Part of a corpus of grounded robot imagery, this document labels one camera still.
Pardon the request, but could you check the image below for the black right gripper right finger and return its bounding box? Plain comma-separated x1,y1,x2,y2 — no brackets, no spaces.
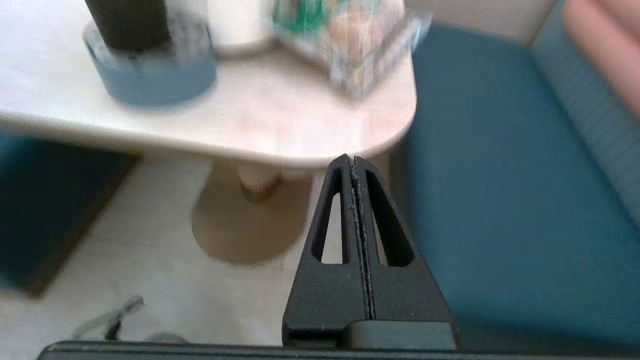
354,155,456,325

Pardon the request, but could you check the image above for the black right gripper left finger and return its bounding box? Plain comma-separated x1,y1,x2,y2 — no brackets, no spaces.
282,154,373,348

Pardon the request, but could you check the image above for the black plastic cup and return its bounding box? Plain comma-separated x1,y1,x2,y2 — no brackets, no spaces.
84,0,172,52

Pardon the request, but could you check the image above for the green grain snack bag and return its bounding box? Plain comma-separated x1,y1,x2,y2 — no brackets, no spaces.
272,0,432,98

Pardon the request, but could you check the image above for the blue-grey perforated drip tray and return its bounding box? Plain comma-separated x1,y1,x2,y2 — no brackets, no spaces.
82,12,218,108

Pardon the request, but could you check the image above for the large dark tea dispenser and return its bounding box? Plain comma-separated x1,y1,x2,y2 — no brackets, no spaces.
207,0,278,57

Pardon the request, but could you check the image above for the pink bolster cushion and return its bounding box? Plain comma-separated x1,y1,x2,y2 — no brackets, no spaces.
562,0,640,118

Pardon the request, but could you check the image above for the gold table pedestal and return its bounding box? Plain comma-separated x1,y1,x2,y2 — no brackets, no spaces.
191,160,313,266

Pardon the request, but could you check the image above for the black floor cable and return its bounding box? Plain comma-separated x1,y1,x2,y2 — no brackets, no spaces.
72,295,191,346

